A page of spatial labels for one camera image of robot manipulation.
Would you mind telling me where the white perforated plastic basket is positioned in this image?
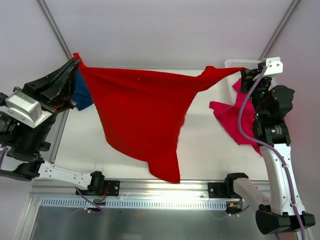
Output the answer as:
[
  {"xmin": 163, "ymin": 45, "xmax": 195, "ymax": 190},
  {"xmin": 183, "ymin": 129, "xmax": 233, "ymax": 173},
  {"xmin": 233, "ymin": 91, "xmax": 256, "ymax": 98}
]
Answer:
[{"xmin": 224, "ymin": 59, "xmax": 261, "ymax": 88}]

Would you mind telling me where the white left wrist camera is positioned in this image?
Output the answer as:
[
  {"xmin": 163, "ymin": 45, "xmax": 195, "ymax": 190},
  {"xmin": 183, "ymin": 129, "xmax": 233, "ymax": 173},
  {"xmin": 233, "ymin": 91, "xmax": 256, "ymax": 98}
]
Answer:
[{"xmin": 5, "ymin": 90, "xmax": 53, "ymax": 129}]

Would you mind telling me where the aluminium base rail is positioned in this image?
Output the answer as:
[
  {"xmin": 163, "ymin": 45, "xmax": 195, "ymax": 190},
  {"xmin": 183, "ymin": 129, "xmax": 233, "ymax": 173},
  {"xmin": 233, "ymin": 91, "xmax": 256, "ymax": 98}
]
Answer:
[{"xmin": 29, "ymin": 176, "xmax": 301, "ymax": 203}]

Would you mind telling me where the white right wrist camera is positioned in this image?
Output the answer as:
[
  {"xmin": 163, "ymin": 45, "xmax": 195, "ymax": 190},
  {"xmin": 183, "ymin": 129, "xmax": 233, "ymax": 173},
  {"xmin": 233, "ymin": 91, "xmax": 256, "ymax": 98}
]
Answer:
[{"xmin": 258, "ymin": 56, "xmax": 283, "ymax": 78}]

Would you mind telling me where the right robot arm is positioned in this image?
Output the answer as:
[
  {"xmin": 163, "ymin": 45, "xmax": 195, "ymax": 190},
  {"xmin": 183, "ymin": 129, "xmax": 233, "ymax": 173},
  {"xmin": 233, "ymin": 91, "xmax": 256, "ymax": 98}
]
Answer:
[{"xmin": 223, "ymin": 57, "xmax": 316, "ymax": 240}]

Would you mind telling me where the blue t shirt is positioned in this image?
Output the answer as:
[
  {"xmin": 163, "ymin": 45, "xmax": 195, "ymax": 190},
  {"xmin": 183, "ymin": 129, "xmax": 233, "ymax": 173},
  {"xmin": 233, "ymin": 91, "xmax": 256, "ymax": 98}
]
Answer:
[{"xmin": 73, "ymin": 70, "xmax": 94, "ymax": 111}]

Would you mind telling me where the aluminium corner post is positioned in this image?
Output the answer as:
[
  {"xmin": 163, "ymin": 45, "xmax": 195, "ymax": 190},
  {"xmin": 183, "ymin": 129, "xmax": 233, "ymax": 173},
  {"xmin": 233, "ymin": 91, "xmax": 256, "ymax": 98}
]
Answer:
[
  {"xmin": 259, "ymin": 0, "xmax": 302, "ymax": 60},
  {"xmin": 36, "ymin": 0, "xmax": 73, "ymax": 59}
]

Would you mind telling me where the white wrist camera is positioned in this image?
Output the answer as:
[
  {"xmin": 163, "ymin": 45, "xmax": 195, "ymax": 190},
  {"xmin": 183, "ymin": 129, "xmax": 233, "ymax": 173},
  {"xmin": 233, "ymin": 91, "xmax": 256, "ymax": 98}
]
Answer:
[
  {"xmin": 5, "ymin": 90, "xmax": 53, "ymax": 129},
  {"xmin": 258, "ymin": 56, "xmax": 283, "ymax": 78}
]

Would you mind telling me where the pink t shirt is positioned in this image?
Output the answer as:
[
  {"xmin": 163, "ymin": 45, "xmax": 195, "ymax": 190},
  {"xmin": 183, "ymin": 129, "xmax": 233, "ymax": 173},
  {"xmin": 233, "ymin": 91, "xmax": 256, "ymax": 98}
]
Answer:
[{"xmin": 209, "ymin": 78, "xmax": 263, "ymax": 157}]

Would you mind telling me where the right aluminium corner post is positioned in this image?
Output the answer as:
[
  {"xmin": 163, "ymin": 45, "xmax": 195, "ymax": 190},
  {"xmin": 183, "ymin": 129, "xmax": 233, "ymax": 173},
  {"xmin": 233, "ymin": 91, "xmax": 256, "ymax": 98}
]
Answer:
[{"xmin": 259, "ymin": 0, "xmax": 302, "ymax": 60}]

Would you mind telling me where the left aluminium corner post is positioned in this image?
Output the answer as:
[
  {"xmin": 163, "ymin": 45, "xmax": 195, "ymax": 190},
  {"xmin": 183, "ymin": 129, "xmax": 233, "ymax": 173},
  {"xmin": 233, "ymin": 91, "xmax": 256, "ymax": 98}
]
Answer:
[{"xmin": 36, "ymin": 0, "xmax": 73, "ymax": 59}]

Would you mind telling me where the white slotted cable duct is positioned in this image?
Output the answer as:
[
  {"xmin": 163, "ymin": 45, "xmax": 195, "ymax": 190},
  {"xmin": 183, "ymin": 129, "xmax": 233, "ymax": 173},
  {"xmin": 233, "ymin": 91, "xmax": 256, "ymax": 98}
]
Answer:
[{"xmin": 39, "ymin": 197, "xmax": 227, "ymax": 211}]

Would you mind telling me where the red t shirt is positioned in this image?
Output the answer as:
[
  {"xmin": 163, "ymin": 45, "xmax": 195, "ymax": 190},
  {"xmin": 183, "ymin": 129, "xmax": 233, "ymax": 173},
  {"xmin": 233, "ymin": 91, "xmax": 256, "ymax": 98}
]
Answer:
[{"xmin": 78, "ymin": 62, "xmax": 240, "ymax": 184}]

